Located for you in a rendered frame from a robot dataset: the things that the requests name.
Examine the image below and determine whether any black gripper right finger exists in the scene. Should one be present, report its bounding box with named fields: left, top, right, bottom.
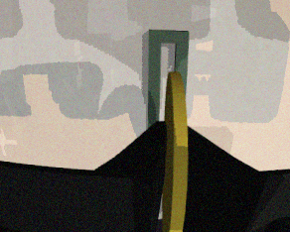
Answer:
left=182, top=126, right=290, bottom=232

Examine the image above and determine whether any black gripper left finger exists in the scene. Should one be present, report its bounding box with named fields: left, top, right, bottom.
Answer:
left=0, top=121, right=167, bottom=232

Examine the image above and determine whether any gold coin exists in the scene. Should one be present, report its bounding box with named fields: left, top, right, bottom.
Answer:
left=161, top=71, right=189, bottom=232

